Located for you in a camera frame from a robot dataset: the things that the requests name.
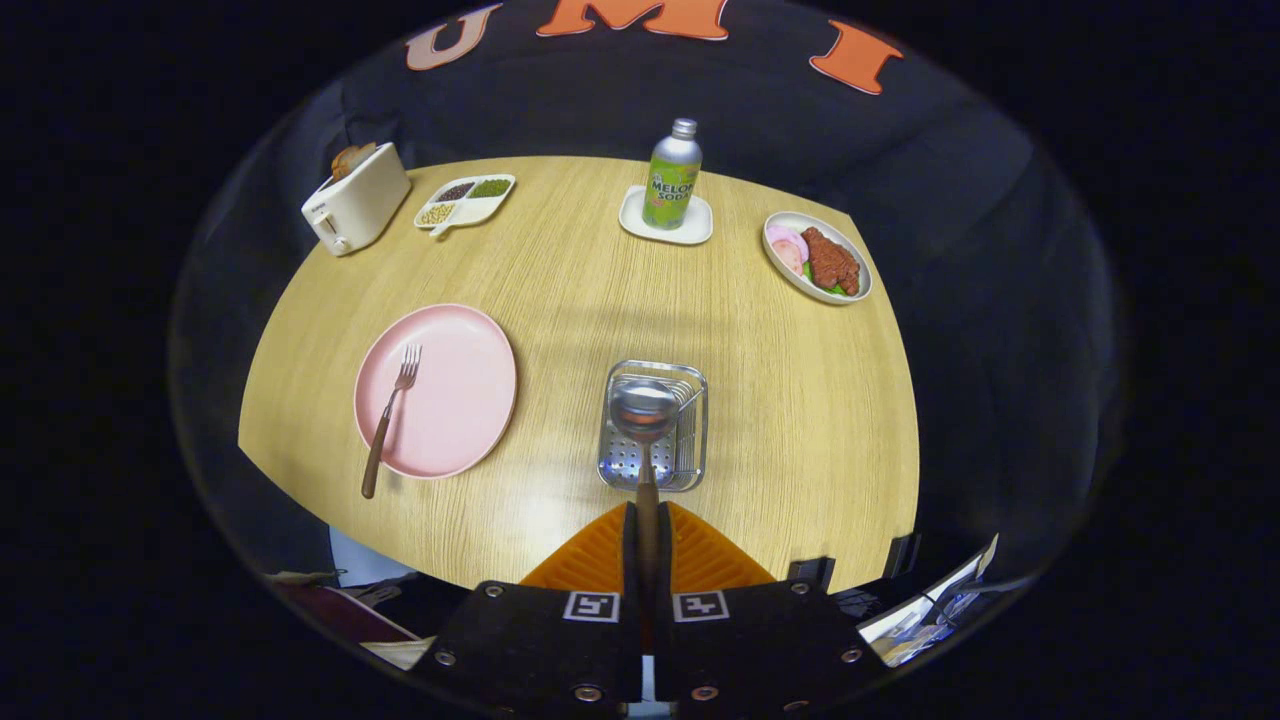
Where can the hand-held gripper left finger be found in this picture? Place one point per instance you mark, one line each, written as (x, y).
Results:
(530, 640)

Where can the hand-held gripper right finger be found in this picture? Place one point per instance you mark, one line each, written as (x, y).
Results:
(760, 640)

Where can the black table clamp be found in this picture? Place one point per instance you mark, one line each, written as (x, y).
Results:
(812, 572)
(902, 555)

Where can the pale blue object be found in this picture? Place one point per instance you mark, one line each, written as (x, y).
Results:
(365, 560)

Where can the dark red object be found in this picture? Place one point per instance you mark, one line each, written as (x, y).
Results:
(340, 605)

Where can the pink round plate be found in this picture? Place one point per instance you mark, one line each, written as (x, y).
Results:
(450, 400)

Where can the green lettuce leaf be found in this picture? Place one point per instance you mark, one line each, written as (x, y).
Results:
(835, 289)

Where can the white oval food plate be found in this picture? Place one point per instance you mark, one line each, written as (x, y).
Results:
(790, 280)

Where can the red-brown meat cutlet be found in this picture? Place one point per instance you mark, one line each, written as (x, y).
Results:
(832, 262)

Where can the pink ham slices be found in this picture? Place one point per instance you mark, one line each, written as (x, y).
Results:
(785, 248)

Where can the white square coaster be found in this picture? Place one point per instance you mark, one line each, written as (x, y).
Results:
(695, 232)

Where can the white divided snack tray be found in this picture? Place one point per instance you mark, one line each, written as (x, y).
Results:
(480, 208)

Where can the pile of pale yellow beans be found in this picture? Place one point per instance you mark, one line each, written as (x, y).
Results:
(436, 213)

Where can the pile of green beans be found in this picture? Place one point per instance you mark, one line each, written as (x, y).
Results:
(491, 187)

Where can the pile of dark red beans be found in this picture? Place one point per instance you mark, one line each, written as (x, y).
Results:
(455, 190)

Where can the cream white toaster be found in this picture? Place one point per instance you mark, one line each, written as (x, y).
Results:
(360, 205)

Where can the green soda bottle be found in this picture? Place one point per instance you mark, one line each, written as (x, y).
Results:
(672, 180)

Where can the black backdrop cloth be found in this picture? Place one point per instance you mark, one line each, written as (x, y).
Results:
(900, 150)

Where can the toasted bread slice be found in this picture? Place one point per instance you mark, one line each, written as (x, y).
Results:
(364, 153)
(344, 162)

